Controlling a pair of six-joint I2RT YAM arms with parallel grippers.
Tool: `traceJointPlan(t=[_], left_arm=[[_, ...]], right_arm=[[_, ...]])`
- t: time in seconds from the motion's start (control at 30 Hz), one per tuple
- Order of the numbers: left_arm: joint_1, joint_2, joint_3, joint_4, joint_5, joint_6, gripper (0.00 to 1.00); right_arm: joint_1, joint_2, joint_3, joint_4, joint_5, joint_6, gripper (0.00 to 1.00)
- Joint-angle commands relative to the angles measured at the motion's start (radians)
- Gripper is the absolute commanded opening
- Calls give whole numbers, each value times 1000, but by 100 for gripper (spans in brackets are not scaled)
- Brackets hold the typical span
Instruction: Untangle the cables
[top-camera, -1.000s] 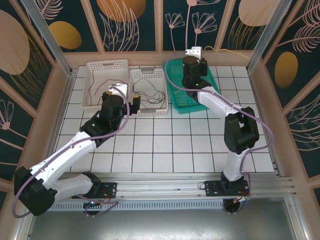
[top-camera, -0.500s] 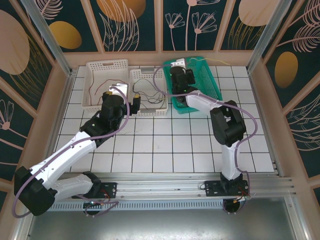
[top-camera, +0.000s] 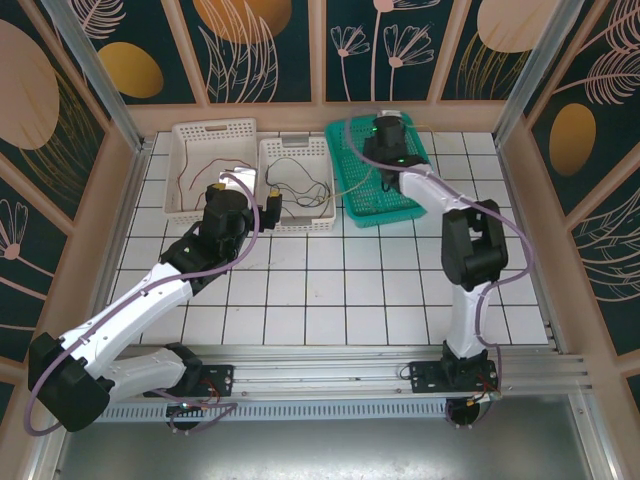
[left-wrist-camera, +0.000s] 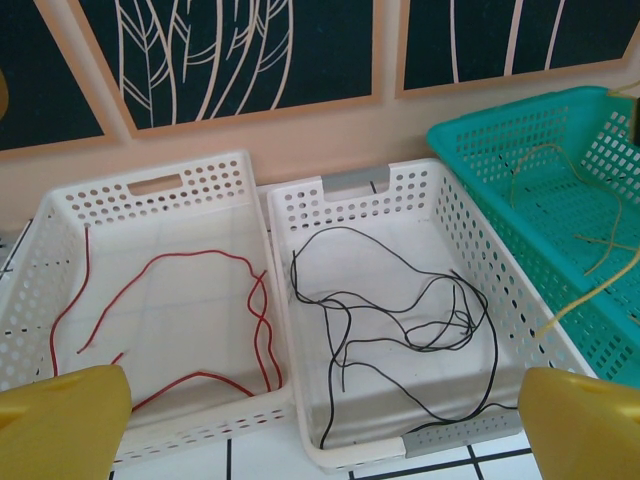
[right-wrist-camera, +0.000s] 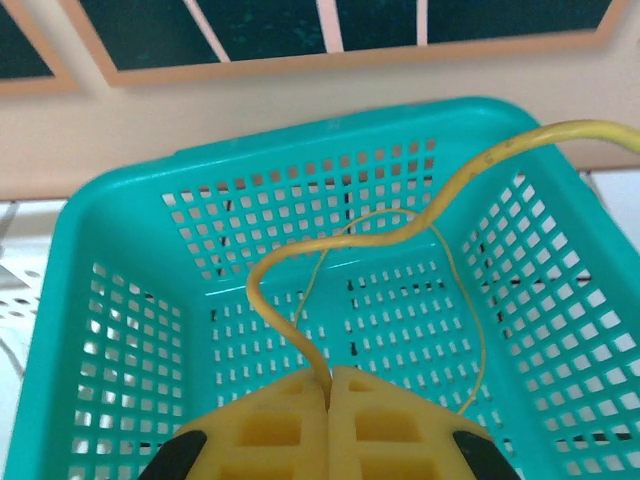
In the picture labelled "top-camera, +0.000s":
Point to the teal perforated basket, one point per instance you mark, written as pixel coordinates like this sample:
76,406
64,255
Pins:
385,218

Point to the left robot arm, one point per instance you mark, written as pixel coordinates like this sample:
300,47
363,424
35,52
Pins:
125,305

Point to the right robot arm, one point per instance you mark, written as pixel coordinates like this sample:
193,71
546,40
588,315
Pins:
467,320

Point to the small white perforated basket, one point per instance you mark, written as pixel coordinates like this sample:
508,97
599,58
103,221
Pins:
300,225

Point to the large white perforated basket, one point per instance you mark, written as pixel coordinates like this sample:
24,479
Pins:
200,150

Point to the aluminium frame post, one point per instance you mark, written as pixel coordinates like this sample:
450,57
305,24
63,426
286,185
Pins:
540,75
97,75

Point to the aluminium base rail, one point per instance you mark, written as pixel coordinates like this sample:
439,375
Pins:
320,372

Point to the aluminium side rail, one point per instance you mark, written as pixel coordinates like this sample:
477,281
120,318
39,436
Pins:
555,335
92,340

